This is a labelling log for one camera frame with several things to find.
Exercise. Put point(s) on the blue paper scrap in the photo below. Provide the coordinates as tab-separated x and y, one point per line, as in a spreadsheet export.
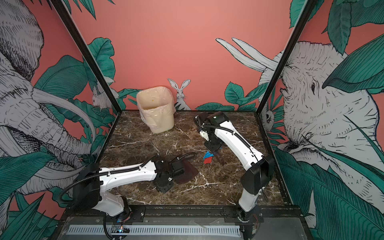
208	155

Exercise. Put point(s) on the red paper scrap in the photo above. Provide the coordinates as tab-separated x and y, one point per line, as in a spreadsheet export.
208	160

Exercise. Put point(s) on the cream bin with plastic liner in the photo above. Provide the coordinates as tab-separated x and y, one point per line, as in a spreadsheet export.
156	106

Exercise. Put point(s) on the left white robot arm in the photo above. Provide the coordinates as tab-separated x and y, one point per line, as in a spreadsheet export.
92	187

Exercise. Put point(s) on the right black frame post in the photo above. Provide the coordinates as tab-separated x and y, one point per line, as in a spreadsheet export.
298	29

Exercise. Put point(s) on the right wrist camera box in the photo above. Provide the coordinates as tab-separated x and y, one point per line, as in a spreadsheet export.
205	135

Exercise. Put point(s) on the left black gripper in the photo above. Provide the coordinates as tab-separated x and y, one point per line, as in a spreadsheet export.
165	190

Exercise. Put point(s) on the white slotted cable duct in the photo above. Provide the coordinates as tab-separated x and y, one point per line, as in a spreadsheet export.
155	230

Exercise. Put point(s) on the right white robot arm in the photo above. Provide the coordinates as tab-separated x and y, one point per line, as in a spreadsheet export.
218	130

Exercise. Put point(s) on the brown hand brush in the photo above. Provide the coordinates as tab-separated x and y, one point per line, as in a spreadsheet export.
217	154

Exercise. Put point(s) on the black frame post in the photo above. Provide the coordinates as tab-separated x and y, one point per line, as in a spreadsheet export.
84	49
298	29

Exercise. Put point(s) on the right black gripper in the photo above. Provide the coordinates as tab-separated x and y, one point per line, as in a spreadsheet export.
211	148

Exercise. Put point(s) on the dark brown dustpan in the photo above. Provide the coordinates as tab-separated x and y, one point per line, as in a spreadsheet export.
190	172

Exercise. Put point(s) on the black front mounting rail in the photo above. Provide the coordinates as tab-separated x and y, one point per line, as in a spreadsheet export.
228	213

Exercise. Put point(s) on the left black frame post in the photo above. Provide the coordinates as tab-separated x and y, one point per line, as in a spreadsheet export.
84	49

